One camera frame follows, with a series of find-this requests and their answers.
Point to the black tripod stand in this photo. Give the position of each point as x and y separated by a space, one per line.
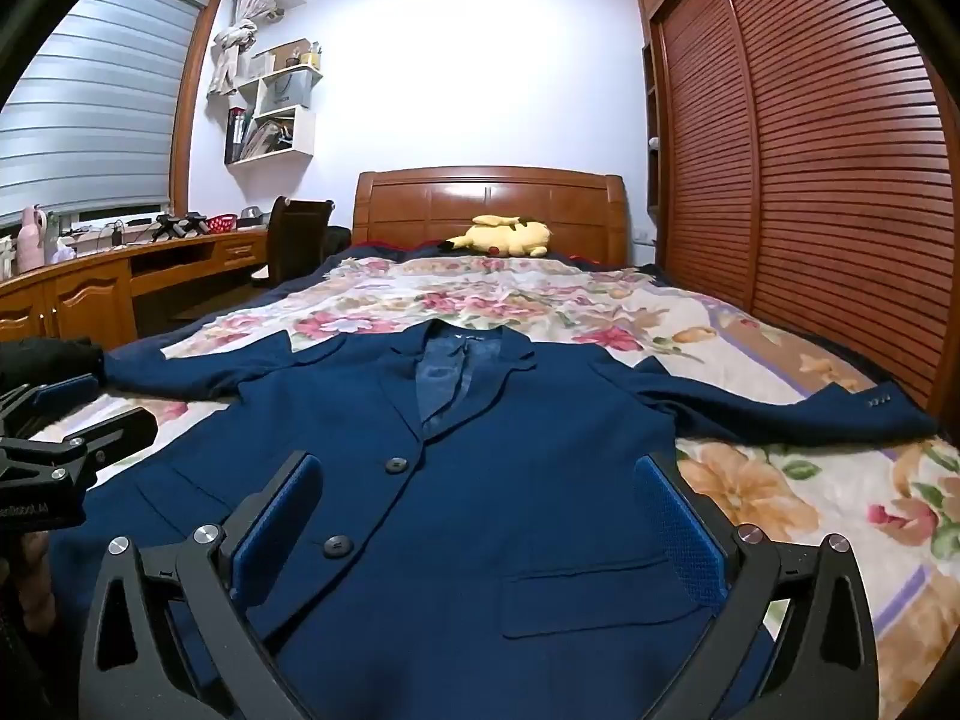
196 222
169 226

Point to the row of folders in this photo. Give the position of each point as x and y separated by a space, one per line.
238 135

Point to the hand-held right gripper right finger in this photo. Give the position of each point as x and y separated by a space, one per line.
679 532

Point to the grey paper bag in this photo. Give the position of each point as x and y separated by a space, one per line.
289 90

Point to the wooden window frame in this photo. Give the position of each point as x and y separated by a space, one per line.
191 90

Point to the floral blanket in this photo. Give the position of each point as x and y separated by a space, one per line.
525 300

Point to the white wall shelf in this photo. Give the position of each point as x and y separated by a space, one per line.
304 135

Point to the yellow plush toy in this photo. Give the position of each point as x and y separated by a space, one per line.
502 236

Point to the red basket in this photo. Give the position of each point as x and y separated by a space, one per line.
222 223

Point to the grey window blind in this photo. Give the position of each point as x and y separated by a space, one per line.
90 105

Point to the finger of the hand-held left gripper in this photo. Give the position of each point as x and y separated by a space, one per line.
66 391
120 431

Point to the wooden bed headboard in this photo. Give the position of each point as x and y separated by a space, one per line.
450 202

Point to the louvred wooden wardrobe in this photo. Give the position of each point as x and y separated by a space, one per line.
825 165

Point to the dark cloth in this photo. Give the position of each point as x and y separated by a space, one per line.
45 360

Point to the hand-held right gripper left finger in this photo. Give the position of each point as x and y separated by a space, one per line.
276 529

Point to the person's left hand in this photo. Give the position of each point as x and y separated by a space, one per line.
35 570

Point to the navy blue suit jacket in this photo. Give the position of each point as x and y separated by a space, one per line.
480 510

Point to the pink bottle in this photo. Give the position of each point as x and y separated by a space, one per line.
31 240

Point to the wooden desk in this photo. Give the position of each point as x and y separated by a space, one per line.
90 292

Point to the dark desk chair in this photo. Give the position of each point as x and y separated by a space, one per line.
296 240

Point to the beige tied curtain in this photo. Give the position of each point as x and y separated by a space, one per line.
225 52

